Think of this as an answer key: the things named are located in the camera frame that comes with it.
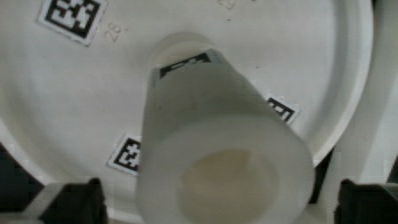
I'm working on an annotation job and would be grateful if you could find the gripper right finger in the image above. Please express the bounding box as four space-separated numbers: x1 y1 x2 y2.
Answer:
334 179 398 224

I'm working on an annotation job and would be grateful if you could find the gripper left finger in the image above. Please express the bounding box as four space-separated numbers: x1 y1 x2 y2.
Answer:
11 177 111 224

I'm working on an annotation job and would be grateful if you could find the white cylindrical table leg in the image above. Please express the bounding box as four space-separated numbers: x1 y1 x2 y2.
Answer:
137 49 315 224

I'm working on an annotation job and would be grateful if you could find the white round table top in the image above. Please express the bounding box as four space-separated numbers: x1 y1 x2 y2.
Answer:
0 0 374 224

